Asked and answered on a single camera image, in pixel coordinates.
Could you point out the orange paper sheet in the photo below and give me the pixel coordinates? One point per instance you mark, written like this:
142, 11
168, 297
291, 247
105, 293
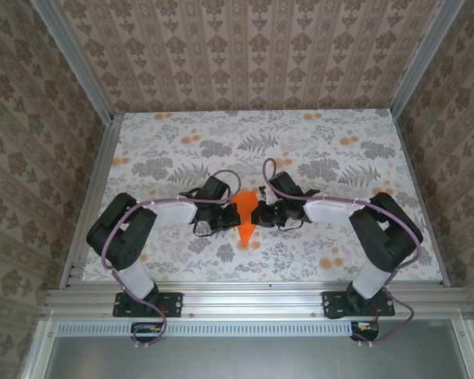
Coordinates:
246, 233

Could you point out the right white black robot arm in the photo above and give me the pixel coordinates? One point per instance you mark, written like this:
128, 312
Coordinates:
328, 209

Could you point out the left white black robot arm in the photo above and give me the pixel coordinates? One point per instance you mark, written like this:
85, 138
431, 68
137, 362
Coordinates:
174, 213

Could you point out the grey sheet metal panel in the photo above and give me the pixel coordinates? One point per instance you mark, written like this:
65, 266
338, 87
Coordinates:
253, 359

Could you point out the floral patterned table cover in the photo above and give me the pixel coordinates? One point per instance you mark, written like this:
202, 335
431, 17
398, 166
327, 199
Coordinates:
181, 134

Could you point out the black connector board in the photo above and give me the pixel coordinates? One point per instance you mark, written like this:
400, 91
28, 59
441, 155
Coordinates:
363, 327
142, 327

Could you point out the aluminium frame cross rail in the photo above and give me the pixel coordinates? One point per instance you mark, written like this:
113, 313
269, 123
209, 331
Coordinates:
253, 302

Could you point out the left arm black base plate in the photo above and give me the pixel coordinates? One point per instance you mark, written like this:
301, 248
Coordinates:
174, 305

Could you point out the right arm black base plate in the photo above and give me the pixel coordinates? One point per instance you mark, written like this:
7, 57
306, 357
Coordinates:
332, 305

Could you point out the aluminium table side rail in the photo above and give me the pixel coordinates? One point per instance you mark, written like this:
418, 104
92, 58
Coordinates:
98, 185

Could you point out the aluminium frame post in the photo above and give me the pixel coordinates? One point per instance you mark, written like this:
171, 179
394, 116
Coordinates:
73, 59
423, 59

